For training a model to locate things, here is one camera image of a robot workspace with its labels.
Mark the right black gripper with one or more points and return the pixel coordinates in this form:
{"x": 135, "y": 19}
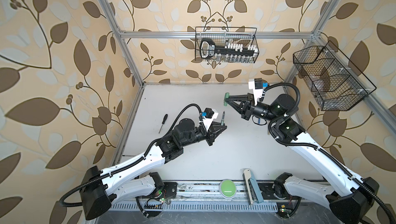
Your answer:
{"x": 246, "y": 109}

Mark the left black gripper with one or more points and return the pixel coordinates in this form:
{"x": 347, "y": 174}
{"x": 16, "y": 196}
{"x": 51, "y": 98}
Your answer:
{"x": 212, "y": 135}

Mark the green pen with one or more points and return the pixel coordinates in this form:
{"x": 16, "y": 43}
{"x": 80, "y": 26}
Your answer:
{"x": 223, "y": 117}

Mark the green pen cap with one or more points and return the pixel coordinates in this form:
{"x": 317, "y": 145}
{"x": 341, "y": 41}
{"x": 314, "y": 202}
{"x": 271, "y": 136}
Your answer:
{"x": 225, "y": 98}

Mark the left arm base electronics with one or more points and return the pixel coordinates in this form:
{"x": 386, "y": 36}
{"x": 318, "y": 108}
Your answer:
{"x": 153, "y": 204}

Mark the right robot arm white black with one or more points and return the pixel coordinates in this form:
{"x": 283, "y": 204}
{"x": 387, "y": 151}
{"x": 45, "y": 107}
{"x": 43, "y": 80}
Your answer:
{"x": 348, "y": 196}

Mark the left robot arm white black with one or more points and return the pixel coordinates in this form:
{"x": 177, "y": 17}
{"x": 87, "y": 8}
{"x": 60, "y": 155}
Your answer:
{"x": 100, "y": 189}

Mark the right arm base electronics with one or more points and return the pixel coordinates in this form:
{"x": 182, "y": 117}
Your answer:
{"x": 287, "y": 205}

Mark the black bit set case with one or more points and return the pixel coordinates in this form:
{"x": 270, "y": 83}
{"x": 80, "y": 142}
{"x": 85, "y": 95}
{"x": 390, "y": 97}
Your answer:
{"x": 209, "y": 49}

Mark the green round button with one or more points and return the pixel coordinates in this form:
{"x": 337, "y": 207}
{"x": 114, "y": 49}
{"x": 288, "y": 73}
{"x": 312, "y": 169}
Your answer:
{"x": 227, "y": 189}

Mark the grey teal tool holder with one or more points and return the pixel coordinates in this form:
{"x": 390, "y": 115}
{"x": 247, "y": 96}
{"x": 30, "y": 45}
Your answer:
{"x": 252, "y": 189}

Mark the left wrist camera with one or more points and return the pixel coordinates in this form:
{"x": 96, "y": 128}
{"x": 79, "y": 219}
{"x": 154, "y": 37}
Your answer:
{"x": 207, "y": 117}

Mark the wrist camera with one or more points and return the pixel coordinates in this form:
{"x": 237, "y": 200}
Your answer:
{"x": 257, "y": 85}
{"x": 207, "y": 117}

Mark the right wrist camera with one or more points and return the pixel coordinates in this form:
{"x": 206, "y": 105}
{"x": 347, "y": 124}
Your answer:
{"x": 257, "y": 85}

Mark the black handled screwdriver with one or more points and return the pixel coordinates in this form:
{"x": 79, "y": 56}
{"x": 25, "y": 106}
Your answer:
{"x": 163, "y": 122}

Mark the black wire basket back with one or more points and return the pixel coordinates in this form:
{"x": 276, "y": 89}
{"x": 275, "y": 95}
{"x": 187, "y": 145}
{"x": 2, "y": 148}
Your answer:
{"x": 242, "y": 35}

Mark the black wire basket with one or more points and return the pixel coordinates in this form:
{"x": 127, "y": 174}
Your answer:
{"x": 335, "y": 81}
{"x": 242, "y": 35}

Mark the aluminium frame rails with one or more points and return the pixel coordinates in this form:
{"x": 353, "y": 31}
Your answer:
{"x": 157, "y": 38}

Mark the black wire basket right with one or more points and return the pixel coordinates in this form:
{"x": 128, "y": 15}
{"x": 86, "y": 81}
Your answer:
{"x": 335, "y": 81}

